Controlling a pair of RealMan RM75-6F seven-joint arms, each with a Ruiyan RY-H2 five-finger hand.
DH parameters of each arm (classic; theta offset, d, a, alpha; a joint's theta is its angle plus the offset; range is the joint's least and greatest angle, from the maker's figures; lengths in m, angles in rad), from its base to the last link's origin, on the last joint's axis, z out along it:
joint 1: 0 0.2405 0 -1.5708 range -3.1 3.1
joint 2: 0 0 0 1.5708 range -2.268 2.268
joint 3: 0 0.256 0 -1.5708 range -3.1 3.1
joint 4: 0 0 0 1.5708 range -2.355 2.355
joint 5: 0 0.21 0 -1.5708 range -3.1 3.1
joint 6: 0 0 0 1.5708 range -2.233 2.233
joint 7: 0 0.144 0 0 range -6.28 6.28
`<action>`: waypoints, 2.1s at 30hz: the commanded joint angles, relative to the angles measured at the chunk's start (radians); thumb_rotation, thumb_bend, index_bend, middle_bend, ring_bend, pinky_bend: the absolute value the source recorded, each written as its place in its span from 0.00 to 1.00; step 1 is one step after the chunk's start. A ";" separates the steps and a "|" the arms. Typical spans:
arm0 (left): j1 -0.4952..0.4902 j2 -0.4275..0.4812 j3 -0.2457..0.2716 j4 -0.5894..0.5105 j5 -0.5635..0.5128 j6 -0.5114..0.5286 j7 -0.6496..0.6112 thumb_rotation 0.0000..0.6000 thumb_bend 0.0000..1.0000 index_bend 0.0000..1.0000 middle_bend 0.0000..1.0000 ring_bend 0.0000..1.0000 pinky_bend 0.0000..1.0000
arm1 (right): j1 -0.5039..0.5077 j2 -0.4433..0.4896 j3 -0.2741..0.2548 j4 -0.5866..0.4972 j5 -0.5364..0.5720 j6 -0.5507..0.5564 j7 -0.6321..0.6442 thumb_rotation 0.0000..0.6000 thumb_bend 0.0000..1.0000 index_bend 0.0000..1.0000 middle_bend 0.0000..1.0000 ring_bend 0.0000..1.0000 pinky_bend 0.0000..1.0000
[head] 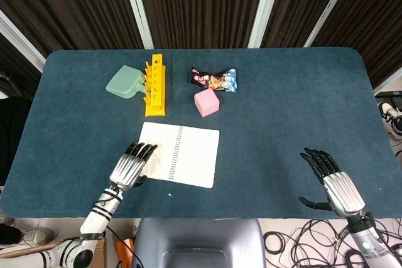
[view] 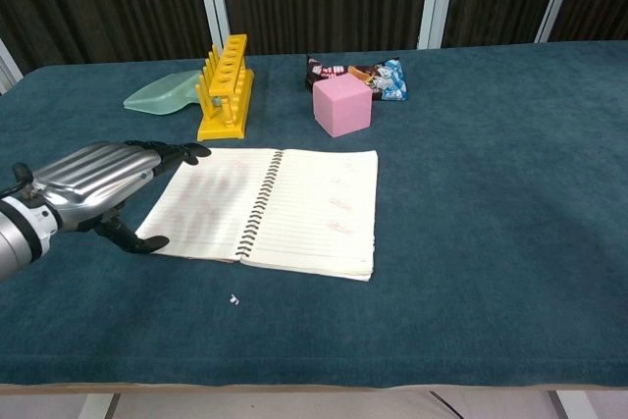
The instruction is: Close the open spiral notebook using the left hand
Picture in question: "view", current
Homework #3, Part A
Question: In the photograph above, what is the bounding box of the white table leg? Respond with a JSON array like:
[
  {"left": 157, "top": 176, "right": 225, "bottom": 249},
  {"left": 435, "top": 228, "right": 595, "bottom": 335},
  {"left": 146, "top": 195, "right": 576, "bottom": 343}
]
[
  {"left": 77, "top": 393, "right": 122, "bottom": 419},
  {"left": 546, "top": 390, "right": 601, "bottom": 419}
]

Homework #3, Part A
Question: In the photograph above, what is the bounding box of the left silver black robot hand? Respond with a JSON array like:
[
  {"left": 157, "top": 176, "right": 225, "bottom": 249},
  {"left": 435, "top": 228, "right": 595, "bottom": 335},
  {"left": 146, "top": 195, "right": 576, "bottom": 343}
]
[{"left": 29, "top": 140, "right": 213, "bottom": 256}]

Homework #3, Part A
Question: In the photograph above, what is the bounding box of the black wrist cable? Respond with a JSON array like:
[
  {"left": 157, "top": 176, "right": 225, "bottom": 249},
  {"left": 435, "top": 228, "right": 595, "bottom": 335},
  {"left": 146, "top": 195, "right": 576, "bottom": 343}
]
[{"left": 0, "top": 162, "right": 36, "bottom": 198}]

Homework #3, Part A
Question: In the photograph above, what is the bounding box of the dark blue snack packet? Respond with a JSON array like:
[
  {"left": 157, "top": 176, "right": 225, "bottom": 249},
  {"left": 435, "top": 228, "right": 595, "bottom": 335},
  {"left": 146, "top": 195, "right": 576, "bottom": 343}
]
[{"left": 304, "top": 54, "right": 409, "bottom": 102}]

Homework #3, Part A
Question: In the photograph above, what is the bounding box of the teal table cloth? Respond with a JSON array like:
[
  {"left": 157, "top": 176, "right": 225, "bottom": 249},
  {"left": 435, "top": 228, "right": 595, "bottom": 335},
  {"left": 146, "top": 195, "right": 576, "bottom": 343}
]
[{"left": 0, "top": 40, "right": 628, "bottom": 390}]

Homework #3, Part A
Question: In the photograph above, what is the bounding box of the pink foam cube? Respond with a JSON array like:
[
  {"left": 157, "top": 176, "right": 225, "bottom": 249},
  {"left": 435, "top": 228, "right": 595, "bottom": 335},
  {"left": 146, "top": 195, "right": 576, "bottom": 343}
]
[{"left": 312, "top": 73, "right": 373, "bottom": 139}]

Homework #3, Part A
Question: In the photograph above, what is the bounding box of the yellow test tube rack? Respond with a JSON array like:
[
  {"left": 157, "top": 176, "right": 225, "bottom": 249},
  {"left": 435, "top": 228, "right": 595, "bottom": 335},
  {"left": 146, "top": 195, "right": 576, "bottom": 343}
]
[{"left": 195, "top": 33, "right": 256, "bottom": 142}]

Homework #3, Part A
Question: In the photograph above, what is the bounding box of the pale green plastic scoop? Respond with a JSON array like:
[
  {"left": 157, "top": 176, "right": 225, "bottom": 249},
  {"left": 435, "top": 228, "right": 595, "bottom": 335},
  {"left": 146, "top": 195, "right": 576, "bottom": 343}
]
[{"left": 123, "top": 70, "right": 205, "bottom": 118}]

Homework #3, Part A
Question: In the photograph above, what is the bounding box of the spiral notebook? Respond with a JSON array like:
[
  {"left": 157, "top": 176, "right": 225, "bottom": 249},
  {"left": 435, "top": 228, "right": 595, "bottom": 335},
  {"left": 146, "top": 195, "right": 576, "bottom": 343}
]
[{"left": 134, "top": 146, "right": 380, "bottom": 284}]

